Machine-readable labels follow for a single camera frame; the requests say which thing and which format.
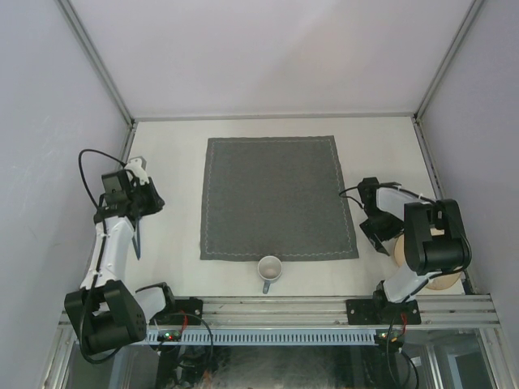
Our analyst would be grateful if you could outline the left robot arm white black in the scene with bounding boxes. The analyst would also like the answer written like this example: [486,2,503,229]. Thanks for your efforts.
[64,163,203,361]

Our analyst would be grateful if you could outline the grey cloth placemat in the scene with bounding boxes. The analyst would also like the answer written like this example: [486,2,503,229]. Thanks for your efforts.
[200,135,359,262]

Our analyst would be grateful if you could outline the blue plastic fork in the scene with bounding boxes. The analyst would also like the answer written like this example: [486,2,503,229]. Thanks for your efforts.
[131,231,141,259]

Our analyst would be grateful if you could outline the blue plastic spoon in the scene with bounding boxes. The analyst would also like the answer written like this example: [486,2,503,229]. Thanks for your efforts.
[132,219,141,260]

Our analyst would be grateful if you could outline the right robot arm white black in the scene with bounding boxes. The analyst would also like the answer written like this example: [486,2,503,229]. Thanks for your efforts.
[345,177,472,326]

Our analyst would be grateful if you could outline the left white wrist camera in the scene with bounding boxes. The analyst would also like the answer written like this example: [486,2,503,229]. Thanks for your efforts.
[124,156,149,185]

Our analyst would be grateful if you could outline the aluminium front rail frame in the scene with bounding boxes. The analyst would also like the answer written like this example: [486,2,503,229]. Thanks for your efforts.
[58,294,502,331]

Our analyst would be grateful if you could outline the white mug blue handle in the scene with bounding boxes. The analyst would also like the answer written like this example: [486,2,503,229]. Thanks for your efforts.
[257,255,283,294]

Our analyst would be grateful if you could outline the beige bird pattern plate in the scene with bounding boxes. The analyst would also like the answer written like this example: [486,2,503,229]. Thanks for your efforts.
[393,234,461,291]

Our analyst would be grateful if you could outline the blue slotted cable duct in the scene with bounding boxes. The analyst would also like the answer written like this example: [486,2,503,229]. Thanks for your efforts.
[144,328,377,346]

